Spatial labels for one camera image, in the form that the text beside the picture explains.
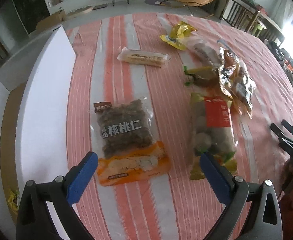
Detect yellow black snack packet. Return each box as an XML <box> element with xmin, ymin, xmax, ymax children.
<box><xmin>8</xmin><ymin>189</ymin><xmax>20</xmax><ymax>215</ymax></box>

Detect yellow-edged clear nut bag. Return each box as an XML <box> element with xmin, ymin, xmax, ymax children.
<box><xmin>218</xmin><ymin>47</ymin><xmax>256</xmax><ymax>119</ymax></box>

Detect walnut kernel orange bag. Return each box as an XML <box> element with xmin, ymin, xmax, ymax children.
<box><xmin>91</xmin><ymin>94</ymin><xmax>170</xmax><ymax>186</ymax></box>

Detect clear bag brown cakes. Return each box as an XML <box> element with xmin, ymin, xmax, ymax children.
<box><xmin>186</xmin><ymin>38</ymin><xmax>222</xmax><ymax>68</ymax></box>

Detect yellow crinkled snack bag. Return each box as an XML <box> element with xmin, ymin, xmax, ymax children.
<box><xmin>160</xmin><ymin>21</ymin><xmax>197</xmax><ymax>51</ymax></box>

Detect long biscuit packet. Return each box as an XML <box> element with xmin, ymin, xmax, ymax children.
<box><xmin>117</xmin><ymin>47</ymin><xmax>170</xmax><ymax>68</ymax></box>

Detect white cardboard storage box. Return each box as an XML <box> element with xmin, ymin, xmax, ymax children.
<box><xmin>0</xmin><ymin>27</ymin><xmax>76</xmax><ymax>239</ymax></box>

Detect small green-yellow dark packet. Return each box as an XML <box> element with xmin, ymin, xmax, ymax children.
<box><xmin>183</xmin><ymin>66</ymin><xmax>219</xmax><ymax>88</ymax></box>

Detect dark wooden chair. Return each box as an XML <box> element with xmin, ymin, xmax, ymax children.
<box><xmin>220</xmin><ymin>0</ymin><xmax>261</xmax><ymax>33</ymax></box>

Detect red striped tablecloth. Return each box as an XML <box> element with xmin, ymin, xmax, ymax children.
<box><xmin>66</xmin><ymin>13</ymin><xmax>293</xmax><ymax>239</ymax></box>

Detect brown cardboard box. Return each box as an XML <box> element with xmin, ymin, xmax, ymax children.
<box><xmin>36</xmin><ymin>10</ymin><xmax>66</xmax><ymax>32</ymax></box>

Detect black tall display cabinet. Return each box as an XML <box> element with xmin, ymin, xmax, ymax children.
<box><xmin>13</xmin><ymin>0</ymin><xmax>50</xmax><ymax>34</ymax></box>

